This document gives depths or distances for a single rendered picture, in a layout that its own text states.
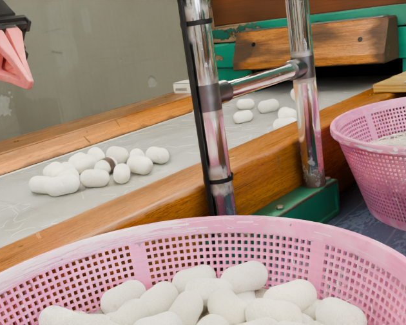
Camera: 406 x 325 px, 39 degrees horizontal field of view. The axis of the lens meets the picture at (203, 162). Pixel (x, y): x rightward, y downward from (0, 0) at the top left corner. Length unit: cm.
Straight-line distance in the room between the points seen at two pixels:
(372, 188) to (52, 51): 231
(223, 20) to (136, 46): 123
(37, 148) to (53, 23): 194
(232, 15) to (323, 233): 84
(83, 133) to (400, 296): 64
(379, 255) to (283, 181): 28
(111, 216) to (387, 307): 22
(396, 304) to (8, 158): 59
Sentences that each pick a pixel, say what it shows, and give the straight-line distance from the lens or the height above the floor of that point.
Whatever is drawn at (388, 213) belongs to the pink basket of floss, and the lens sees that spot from 60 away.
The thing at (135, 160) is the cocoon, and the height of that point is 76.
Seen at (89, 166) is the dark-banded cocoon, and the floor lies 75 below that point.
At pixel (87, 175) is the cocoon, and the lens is 63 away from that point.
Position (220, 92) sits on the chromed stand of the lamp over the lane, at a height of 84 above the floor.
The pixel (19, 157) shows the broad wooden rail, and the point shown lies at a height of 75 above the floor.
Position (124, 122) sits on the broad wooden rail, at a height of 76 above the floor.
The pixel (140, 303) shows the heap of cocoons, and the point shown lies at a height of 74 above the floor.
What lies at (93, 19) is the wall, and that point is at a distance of 254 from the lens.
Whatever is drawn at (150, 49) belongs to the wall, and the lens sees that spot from 234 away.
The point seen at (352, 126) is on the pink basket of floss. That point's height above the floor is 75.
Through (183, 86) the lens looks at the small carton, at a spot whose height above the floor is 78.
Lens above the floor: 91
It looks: 15 degrees down
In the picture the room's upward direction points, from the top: 8 degrees counter-clockwise
